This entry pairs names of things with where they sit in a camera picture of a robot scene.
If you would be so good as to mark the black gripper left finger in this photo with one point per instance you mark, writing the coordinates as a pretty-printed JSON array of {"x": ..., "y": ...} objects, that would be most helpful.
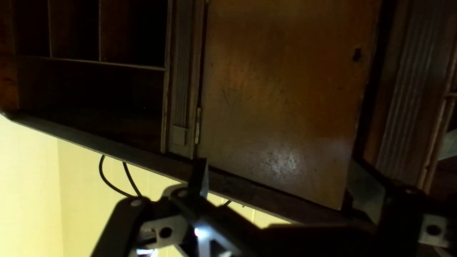
[{"x": 124, "y": 223}]

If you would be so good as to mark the dark wooden cabinet door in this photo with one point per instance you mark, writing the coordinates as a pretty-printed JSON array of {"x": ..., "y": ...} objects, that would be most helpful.
[{"x": 286, "y": 95}]

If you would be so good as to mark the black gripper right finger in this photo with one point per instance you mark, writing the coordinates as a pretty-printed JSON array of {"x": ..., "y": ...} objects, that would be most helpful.
[{"x": 404, "y": 223}]

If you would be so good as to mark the dark wooden secretary desk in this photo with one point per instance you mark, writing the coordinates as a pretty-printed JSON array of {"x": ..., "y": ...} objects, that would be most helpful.
[{"x": 94, "y": 95}]

